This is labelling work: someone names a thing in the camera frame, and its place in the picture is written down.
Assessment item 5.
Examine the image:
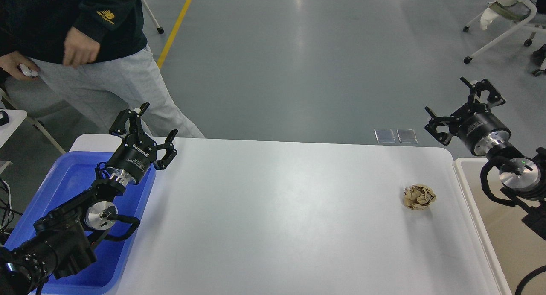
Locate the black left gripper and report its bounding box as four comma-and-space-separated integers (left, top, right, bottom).
106, 102, 179, 184

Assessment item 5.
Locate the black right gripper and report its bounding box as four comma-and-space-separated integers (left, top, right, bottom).
424, 77, 511, 157

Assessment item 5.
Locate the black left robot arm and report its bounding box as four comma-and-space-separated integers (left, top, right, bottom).
1, 102, 178, 295

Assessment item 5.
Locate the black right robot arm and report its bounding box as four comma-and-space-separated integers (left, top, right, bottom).
425, 78, 545, 295

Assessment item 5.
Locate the person's left hand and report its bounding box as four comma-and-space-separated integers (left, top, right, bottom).
62, 27, 101, 69

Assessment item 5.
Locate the person's right hand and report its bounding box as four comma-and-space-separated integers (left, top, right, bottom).
0, 51, 40, 81

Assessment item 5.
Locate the right metal floor plate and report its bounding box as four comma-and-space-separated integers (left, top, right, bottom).
396, 129, 418, 144

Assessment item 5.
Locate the metal floor plate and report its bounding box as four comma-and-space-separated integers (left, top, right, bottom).
396, 129, 418, 144
374, 129, 397, 144

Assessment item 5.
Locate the blue plastic bin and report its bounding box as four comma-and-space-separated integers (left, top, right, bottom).
1, 150, 156, 295

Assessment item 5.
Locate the left metal floor plate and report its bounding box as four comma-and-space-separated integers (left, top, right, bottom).
374, 129, 397, 144

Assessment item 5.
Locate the crumpled brown paper ball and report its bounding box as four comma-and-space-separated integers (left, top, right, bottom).
404, 184, 436, 210

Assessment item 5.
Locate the person in dark hoodie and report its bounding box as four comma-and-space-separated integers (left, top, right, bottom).
0, 0, 203, 139

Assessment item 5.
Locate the white chair leg with caster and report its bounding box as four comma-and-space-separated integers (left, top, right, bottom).
141, 0, 164, 35

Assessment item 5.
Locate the white side table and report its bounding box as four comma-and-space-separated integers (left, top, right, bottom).
0, 108, 66, 174

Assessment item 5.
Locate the small white held object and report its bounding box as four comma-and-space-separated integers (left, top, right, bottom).
19, 64, 39, 78

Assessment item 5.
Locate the beige plastic bin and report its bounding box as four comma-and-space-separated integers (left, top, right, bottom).
453, 158, 546, 295

